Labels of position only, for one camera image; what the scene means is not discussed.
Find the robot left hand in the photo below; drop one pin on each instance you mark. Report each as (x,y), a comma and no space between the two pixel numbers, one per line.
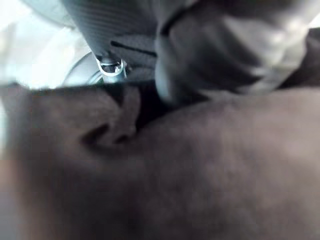
(200,45)

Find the dark brown garment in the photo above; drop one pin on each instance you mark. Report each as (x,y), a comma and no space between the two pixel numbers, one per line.
(175,170)

